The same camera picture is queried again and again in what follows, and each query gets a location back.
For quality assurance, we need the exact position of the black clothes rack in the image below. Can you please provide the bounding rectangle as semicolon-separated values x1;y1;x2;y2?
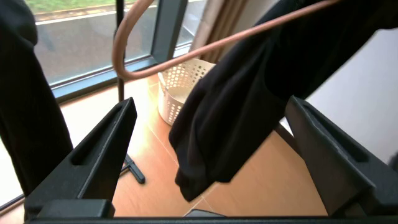
114;0;146;185

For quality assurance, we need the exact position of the white laundry basket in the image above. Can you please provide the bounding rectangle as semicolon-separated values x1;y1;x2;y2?
157;58;217;127

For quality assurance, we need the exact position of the brown curtain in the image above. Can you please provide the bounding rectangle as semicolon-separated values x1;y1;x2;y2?
189;0;249;65

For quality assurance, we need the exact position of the window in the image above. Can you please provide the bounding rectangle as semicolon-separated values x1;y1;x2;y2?
24;0;208;105

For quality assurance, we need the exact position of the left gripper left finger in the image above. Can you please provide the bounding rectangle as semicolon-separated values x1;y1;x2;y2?
24;96;138;218

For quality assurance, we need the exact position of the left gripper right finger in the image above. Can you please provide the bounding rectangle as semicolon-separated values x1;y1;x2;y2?
284;95;398;217

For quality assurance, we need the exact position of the pink clothes hanger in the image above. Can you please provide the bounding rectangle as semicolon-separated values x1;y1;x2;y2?
111;0;343;82

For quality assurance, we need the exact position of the black garment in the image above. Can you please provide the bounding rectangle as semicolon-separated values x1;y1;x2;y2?
169;0;398;203
0;0;74;197

